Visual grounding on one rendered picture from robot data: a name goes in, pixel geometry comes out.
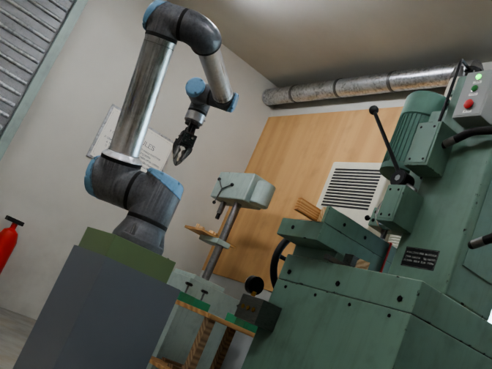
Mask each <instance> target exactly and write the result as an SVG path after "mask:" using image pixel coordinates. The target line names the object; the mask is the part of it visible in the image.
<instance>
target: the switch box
mask: <svg viewBox="0 0 492 369"><path fill-rule="evenodd" d="M478 74H481V75H482V77H481V79H479V80H476V76H477V75H478ZM474 81H482V83H475V84H473V82H474ZM474 85H478V86H479V89H478V90H477V91H476V92H472V91H471V89H472V87H473V86H474ZM477 92H478V93H477ZM471 93H477V95H473V96H469V94H471ZM468 99H472V100H473V101H474V103H473V105H472V107H470V108H464V106H463V104H464V103H465V102H466V101H467V100H468ZM465 110H471V112H469V113H463V111H465ZM452 118H453V119H454V120H455V121H456V122H457V123H459V125H460V126H462V127H479V126H490V125H492V70H484V71H479V72H470V73H468V75H467V77H466V80H465V83H464V85H463V88H462V91H461V95H460V97H459V99H458V103H457V105H456V108H455V111H454V114H453V116H452Z"/></svg>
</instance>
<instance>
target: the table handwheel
mask: <svg viewBox="0 0 492 369"><path fill-rule="evenodd" d="M289 243H290V241H288V240H287V239H285V238H283V239H282V240H281V241H280V243H279V244H278V245H277V247H276V248H275V251H274V253H273V255H272V260H271V263H270V280H271V283H272V287H273V289H274V287H275V284H276V282H277V279H278V277H277V266H278V261H279V259H281V260H283V261H285V260H286V257H285V256H283V255H281V253H282V252H283V250H284V249H285V247H286V246H287V245H288V244H289Z"/></svg>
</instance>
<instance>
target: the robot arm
mask: <svg viewBox="0 0 492 369"><path fill-rule="evenodd" d="M142 25H143V28H144V29H145V30H146V32H145V37H144V40H143V44H142V46H141V50H140V53H139V56H138V60H137V62H136V65H135V69H134V71H133V76H132V78H131V81H130V85H129V87H128V90H127V94H126V97H125V99H124V103H123V106H122V109H121V112H120V115H119V119H118V122H117V124H116V128H115V130H114V133H113V137H112V140H111V144H110V146H109V147H108V148H107V149H105V150H103V151H102V153H101V155H97V156H96V157H94V159H92V160H91V161H90V163H89V164H88V167H87V169H86V173H85V174H86V175H85V177H84V185H85V188H86V191H87V193H88V194H89V195H92V196H94V197H95V198H97V199H99V200H102V201H105V202H108V203H110V204H113V205H115V206H118V207H120V208H123V209H126V210H128V211H129V212H128V213H127V216H126V218H125V219H123V221H121V223H120V224H119V225H118V226H117V227H116V228H115V229H114V230H113V232H112V234H115V235H117V236H118V235H119V236H120V237H122V238H124V239H126V240H128V241H131V242H133V243H135V244H137V245H140V246H141V247H144V248H146V249H147V250H150V251H152V252H154V253H156V254H159V255H162V254H163V251H164V241H165V233H166V231H167V229H168V227H169V224H170V222H171V220H172V217H173V216H174V213H175V211H176V208H177V207H178V204H179V202H180V201H181V197H182V194H183V191H184V188H183V186H182V184H181V183H180V182H178V181H177V180H176V179H175V178H173V177H171V176H169V175H168V174H166V173H163V172H162V171H159V170H157V169H155V168H149V169H147V172H146V173H145V172H143V171H141V166H142V162H141V160H140V158H139V155H140V153H141V149H142V146H143V144H144V140H145V137H146V134H147V131H148V129H149V124H150V121H151V119H152V115H153V113H154V109H155V106H156V104H157V100H158V97H159V95H160V90H161V88H162V85H163V81H164V79H165V75H166V73H167V70H168V66H169V64H170V61H171V57H172V54H173V52H174V48H175V47H176V44H177V41H180V42H184V43H186V44H188V45H189V46H190V47H191V49H192V50H193V52H194V53H195V54H197V55H198V57H199V59H200V61H201V65H202V67H203V69H204V73H205V76H206V79H207V81H208V83H205V82H204V80H203V79H201V78H198V77H194V78H191V79H190V80H189V81H188V82H187V83H186V86H185V90H186V93H187V95H188V97H189V98H190V101H191V103H190V106H189V108H188V110H187V113H186V115H185V117H184V120H185V124H186V125H187V127H186V128H185V130H183V131H181V133H180V135H178V136H179V137H178V138H176V140H175V141H174V144H173V162H174V165H175V166H177V165H179V164H180V163H182V162H183V161H184V160H185V159H186V157H188V156H189V155H190V153H191V152H192V150H193V146H194V143H195V140H196V138H197V136H196V135H194V134H195V129H199V127H201V126H203V123H204V122H205V121H206V120H205V118H206V115H207V113H208V111H209V108H210V106H212V107H215V108H219V109H221V110H223V111H225V112H230V113H231V112H233V111H234V109H235V107H236V105H237V103H238V99H239V94H237V93H236V92H233V90H232V88H231V85H230V82H229V79H228V74H227V72H226V67H225V64H224V61H223V57H222V53H221V51H220V47H221V45H222V38H221V35H220V32H219V30H218V29H217V27H216V26H215V25H214V24H213V22H211V21H210V20H209V19H208V18H207V17H205V16H204V15H202V14H201V13H199V12H197V11H195V10H192V9H188V8H186V7H182V6H179V5H176V4H172V3H171V2H169V1H161V0H156V1H153V2H152V3H151V4H150V5H149V6H148V7H147V9H146V11H145V13H144V15H143V23H142ZM180 146H183V147H184V148H185V150H182V155H181V157H180V158H179V160H178V161H177V157H178V154H179V153H180V151H181V148H180Z"/></svg>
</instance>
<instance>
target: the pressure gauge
mask: <svg viewBox="0 0 492 369"><path fill-rule="evenodd" d="M263 289H264V282H263V280H262V279H261V278H260V277H257V276H255V275H251V276H249V277H248V278H247V279H246V281H245V290H246V292H247V293H249V294H251V296H254V297H255V296H256V295H258V294H260V293H261V292H262V291H263Z"/></svg>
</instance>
